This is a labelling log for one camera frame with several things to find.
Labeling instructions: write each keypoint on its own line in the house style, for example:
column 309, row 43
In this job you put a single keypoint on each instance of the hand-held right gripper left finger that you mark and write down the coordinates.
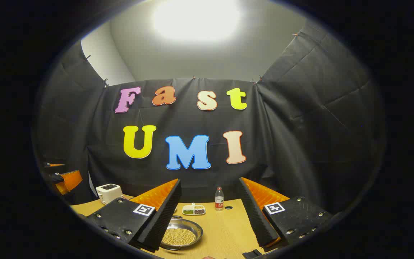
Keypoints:
column 164, row 219

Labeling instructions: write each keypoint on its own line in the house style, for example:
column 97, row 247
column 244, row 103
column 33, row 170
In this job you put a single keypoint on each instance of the white divided bean dish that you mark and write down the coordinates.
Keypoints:
column 193, row 210

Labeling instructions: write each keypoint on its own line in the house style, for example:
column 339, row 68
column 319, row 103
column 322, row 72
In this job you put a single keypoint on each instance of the black backdrop cloth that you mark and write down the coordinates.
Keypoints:
column 192, row 172

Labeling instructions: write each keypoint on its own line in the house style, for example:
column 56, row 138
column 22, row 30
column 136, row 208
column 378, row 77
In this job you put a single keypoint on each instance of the clear plastic water bottle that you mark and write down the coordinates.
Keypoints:
column 219, row 199

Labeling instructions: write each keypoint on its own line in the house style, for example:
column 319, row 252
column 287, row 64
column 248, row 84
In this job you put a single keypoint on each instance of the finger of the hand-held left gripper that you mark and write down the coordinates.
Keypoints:
column 49, row 165
column 67, row 181

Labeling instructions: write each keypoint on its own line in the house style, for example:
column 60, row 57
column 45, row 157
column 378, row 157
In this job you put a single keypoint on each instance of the stainless steel pot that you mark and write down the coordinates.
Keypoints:
column 194, row 228

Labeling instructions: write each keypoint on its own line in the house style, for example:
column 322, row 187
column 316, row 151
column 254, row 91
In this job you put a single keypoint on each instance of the white toaster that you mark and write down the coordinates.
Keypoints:
column 108, row 194

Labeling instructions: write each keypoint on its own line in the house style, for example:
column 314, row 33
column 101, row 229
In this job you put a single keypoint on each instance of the ceiling light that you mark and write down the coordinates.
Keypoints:
column 196, row 18

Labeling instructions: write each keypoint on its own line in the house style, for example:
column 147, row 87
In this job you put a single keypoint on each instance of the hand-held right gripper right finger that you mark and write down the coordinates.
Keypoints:
column 255, row 216

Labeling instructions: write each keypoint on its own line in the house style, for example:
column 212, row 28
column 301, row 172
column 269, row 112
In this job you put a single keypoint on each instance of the pile of soybeans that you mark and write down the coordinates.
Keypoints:
column 178, row 236

